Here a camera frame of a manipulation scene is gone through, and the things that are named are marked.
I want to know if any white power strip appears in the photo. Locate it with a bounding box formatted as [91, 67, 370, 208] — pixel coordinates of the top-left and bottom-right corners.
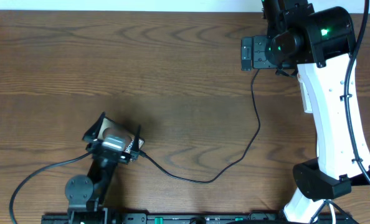
[297, 74, 313, 114]

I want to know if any bronze Galaxy smartphone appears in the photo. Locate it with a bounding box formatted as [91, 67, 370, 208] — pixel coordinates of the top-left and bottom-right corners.
[100, 117, 135, 153]

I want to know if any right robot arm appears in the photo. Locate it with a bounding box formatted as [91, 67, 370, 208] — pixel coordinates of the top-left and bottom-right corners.
[240, 0, 370, 223]

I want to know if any white power strip cord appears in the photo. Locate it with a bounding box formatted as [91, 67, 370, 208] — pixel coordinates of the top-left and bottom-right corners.
[328, 202, 337, 224]

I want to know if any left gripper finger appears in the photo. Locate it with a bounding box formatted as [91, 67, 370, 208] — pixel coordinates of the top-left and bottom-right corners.
[131, 125, 141, 154]
[82, 112, 106, 143]

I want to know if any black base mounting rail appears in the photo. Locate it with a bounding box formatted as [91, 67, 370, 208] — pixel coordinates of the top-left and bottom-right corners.
[41, 212, 353, 224]

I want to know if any left camera black cable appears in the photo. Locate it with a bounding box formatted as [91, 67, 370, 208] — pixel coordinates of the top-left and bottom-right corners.
[9, 151, 95, 224]

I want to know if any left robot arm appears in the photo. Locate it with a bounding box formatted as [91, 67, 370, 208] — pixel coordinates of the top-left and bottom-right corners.
[65, 113, 144, 223]

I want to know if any black USB charging cable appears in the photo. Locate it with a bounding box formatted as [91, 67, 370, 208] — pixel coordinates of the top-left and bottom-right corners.
[138, 68, 262, 184]

